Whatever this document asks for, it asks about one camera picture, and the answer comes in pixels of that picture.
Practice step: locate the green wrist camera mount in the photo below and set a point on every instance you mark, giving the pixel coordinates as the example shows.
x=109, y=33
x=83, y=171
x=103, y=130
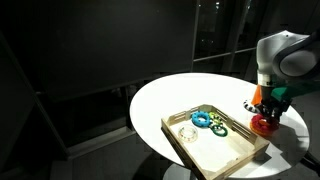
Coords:
x=295, y=90

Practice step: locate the round table base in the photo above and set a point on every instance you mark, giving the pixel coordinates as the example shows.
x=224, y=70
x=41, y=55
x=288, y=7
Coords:
x=173, y=173

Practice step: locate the light wooden tray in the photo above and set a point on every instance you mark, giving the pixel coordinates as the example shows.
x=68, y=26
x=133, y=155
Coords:
x=216, y=157

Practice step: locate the metal window frame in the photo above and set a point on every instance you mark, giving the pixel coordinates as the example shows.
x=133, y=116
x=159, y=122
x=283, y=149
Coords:
x=213, y=57

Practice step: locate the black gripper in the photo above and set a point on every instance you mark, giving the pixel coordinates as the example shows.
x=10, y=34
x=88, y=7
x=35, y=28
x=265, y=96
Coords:
x=270, y=100

